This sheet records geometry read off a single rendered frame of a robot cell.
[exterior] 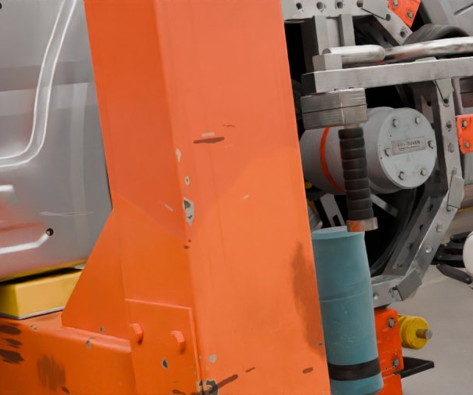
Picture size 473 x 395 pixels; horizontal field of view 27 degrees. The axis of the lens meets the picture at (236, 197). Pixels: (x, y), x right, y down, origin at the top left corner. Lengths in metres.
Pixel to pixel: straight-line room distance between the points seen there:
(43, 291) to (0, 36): 0.38
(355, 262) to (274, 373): 0.48
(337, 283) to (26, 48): 0.59
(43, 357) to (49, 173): 0.28
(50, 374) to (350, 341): 0.46
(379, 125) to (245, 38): 0.53
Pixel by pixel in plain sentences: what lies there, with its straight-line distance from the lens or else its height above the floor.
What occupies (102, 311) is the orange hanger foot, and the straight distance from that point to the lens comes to 1.24.
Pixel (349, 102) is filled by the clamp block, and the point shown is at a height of 0.93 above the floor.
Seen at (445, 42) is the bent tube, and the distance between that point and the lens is 1.60.
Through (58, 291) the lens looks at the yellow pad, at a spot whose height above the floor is 0.71.
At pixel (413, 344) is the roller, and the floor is 0.49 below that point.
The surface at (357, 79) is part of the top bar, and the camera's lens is 1.45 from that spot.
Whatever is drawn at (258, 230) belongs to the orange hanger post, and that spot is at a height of 0.81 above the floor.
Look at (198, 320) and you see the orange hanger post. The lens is 1.01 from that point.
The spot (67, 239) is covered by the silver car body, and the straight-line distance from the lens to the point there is 1.50.
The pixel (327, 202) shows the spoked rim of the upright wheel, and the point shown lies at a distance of 1.78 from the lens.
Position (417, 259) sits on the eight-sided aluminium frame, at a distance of 1.78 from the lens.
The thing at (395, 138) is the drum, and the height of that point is 0.87.
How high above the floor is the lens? 0.91
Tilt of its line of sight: 4 degrees down
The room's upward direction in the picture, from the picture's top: 8 degrees counter-clockwise
